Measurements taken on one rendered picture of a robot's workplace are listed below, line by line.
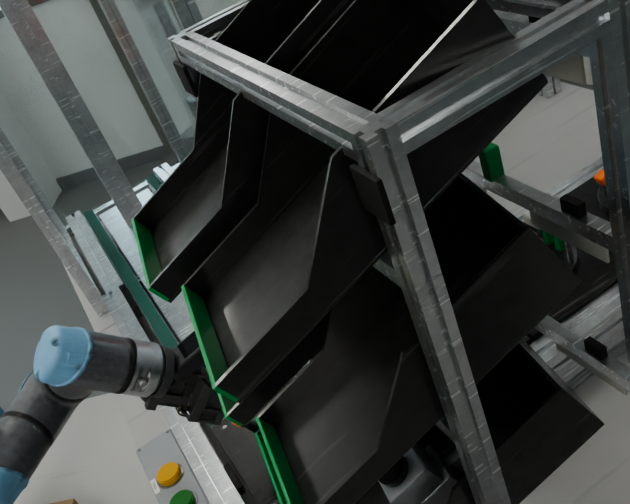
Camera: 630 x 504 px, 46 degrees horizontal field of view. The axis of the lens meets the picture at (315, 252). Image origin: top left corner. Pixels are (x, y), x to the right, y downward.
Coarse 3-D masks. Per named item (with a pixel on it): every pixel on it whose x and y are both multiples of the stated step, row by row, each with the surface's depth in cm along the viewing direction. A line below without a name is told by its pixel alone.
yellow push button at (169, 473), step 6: (174, 462) 122; (162, 468) 121; (168, 468) 121; (174, 468) 120; (180, 468) 121; (162, 474) 120; (168, 474) 120; (174, 474) 119; (180, 474) 120; (162, 480) 119; (168, 480) 119; (174, 480) 119
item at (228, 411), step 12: (324, 324) 67; (312, 336) 67; (324, 336) 67; (300, 348) 67; (312, 348) 67; (288, 360) 67; (300, 360) 68; (276, 372) 67; (288, 372) 68; (264, 384) 68; (276, 384) 68; (252, 396) 68; (264, 396) 68; (228, 408) 69; (240, 408) 68; (252, 408) 69; (240, 420) 69
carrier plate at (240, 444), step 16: (224, 432) 123; (240, 432) 122; (224, 448) 121; (240, 448) 119; (256, 448) 118; (240, 464) 117; (256, 464) 116; (256, 480) 113; (256, 496) 111; (272, 496) 110
